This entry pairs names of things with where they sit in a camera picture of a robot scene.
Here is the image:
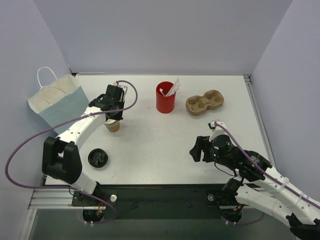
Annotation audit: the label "light blue paper bag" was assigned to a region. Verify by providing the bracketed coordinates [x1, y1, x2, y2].
[27, 74, 89, 127]

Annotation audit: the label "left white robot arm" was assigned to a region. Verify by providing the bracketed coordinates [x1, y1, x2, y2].
[42, 84, 128, 206]

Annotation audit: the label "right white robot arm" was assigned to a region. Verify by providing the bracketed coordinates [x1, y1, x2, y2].
[189, 134, 320, 240]

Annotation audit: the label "stacked brown paper cups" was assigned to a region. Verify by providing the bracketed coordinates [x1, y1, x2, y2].
[104, 119, 121, 133]

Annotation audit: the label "brown cardboard cup carrier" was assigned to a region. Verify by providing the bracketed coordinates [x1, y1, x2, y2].
[185, 89, 225, 116]

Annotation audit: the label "red ribbed cylinder holder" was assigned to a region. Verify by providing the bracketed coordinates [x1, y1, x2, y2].
[155, 81, 176, 114]

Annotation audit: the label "stacked black cup lids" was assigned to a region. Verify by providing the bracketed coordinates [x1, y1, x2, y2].
[88, 148, 109, 168]

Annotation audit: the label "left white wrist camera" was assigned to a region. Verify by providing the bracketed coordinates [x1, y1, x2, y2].
[113, 81, 128, 102]

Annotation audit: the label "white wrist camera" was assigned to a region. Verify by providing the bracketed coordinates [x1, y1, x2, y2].
[113, 81, 128, 102]
[208, 120, 226, 142]

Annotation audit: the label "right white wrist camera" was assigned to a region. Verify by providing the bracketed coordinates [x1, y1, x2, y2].
[208, 120, 226, 142]

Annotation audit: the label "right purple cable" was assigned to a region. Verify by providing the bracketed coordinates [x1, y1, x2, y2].
[214, 121, 320, 226]

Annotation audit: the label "aluminium table frame rail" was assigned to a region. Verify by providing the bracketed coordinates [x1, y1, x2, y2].
[243, 74, 276, 166]

